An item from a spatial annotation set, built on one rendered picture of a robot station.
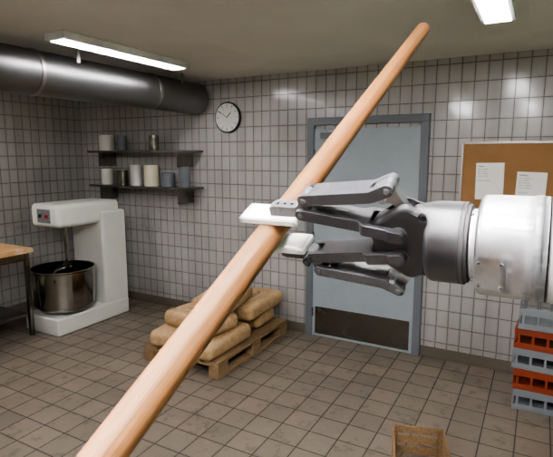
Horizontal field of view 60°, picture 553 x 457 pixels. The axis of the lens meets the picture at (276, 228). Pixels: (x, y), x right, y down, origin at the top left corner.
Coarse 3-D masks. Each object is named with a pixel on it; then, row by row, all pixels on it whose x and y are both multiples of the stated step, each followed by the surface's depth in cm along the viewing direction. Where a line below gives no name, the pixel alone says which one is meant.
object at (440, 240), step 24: (384, 216) 44; (408, 216) 43; (432, 216) 42; (456, 216) 41; (408, 240) 44; (432, 240) 41; (456, 240) 40; (408, 264) 46; (432, 264) 42; (456, 264) 40
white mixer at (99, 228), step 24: (48, 216) 478; (72, 216) 486; (96, 216) 513; (120, 216) 538; (96, 240) 524; (120, 240) 541; (48, 264) 525; (72, 264) 537; (96, 264) 529; (120, 264) 543; (48, 288) 477; (72, 288) 484; (96, 288) 535; (120, 288) 546; (48, 312) 486; (72, 312) 493; (96, 312) 517; (120, 312) 547
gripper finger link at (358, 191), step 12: (360, 180) 46; (372, 180) 45; (312, 192) 47; (324, 192) 46; (336, 192) 45; (348, 192) 44; (360, 192) 44; (372, 192) 43; (384, 192) 42; (300, 204) 47; (312, 204) 47; (324, 204) 46; (336, 204) 46; (348, 204) 45
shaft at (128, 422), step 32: (416, 32) 102; (352, 128) 69; (320, 160) 61; (288, 192) 56; (256, 256) 47; (224, 288) 44; (192, 320) 41; (224, 320) 43; (160, 352) 39; (192, 352) 39; (160, 384) 36; (128, 416) 34; (96, 448) 32; (128, 448) 33
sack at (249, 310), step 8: (256, 288) 490; (264, 288) 489; (264, 296) 466; (272, 296) 470; (280, 296) 481; (248, 304) 444; (256, 304) 446; (264, 304) 454; (272, 304) 467; (240, 312) 440; (248, 312) 436; (256, 312) 442; (264, 312) 457; (248, 320) 439
